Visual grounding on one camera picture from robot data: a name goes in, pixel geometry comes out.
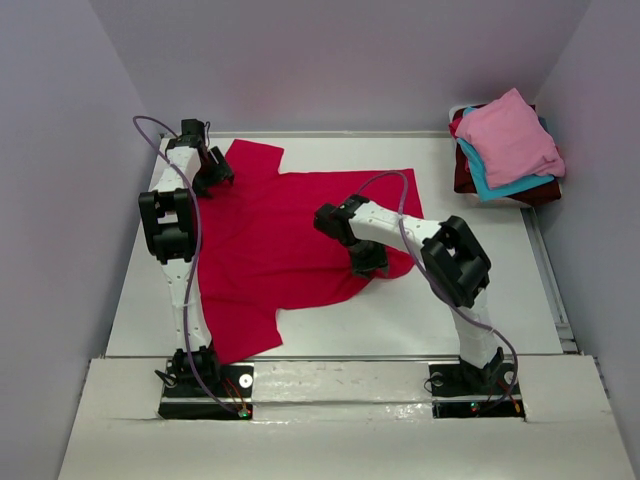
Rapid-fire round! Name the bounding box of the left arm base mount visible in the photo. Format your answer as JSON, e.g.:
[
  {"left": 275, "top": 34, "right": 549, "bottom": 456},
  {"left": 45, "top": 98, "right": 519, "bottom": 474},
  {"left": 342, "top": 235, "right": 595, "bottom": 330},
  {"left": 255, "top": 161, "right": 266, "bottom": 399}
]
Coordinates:
[{"left": 154, "top": 362, "right": 255, "bottom": 421}]

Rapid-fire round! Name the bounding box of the dark maroon folded t shirt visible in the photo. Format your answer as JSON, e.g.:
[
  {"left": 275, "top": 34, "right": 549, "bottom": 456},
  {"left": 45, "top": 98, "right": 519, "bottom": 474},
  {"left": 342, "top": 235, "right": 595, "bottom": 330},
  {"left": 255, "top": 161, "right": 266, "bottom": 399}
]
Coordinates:
[{"left": 449, "top": 98, "right": 566, "bottom": 207}]

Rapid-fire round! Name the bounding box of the teal folded t shirt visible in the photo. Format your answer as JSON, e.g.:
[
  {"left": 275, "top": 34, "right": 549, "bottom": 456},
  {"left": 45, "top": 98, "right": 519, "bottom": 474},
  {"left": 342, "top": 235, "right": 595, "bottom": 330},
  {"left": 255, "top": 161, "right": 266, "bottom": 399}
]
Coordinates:
[{"left": 455, "top": 107, "right": 557, "bottom": 203}]

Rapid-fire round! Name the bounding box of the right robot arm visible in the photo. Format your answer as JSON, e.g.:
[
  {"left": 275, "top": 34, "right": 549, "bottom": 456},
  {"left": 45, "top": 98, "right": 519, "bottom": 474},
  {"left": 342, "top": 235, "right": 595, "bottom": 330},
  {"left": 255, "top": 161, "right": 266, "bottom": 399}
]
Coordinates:
[{"left": 314, "top": 195, "right": 504, "bottom": 392}]

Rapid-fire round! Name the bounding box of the red t shirt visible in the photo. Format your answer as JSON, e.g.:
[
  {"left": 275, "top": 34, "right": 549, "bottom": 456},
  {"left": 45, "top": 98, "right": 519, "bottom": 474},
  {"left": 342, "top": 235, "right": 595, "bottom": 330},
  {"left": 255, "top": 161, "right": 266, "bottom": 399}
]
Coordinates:
[
  {"left": 198, "top": 139, "right": 422, "bottom": 364},
  {"left": 448, "top": 104, "right": 484, "bottom": 140}
]

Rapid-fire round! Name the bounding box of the red folded t shirt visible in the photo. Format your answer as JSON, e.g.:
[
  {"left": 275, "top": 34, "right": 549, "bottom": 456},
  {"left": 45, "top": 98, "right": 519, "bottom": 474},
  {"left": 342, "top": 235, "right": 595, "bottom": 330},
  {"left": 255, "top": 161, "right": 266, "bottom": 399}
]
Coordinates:
[{"left": 448, "top": 104, "right": 484, "bottom": 140}]

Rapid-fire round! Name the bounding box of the pink folded t shirt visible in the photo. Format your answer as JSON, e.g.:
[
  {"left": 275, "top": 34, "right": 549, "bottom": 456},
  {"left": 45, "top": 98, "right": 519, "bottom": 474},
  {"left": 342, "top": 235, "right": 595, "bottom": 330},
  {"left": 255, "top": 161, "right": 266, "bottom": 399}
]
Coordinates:
[{"left": 457, "top": 87, "right": 566, "bottom": 190}]

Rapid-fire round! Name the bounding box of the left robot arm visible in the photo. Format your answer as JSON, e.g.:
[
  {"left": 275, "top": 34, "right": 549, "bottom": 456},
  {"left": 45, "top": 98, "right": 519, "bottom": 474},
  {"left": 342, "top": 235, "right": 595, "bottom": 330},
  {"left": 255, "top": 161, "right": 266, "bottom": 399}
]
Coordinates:
[{"left": 138, "top": 119, "right": 235, "bottom": 400}]

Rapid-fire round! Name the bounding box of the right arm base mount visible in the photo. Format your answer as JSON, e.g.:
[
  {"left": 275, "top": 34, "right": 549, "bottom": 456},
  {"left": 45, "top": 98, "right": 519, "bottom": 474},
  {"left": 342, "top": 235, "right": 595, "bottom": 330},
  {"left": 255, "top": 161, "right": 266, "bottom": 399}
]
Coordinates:
[{"left": 423, "top": 363, "right": 525, "bottom": 420}]

